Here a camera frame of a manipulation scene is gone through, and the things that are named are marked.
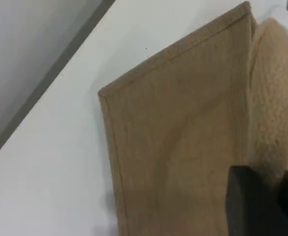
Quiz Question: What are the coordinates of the brown jute tote bag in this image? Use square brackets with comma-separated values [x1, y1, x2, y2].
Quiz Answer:
[97, 0, 288, 236]

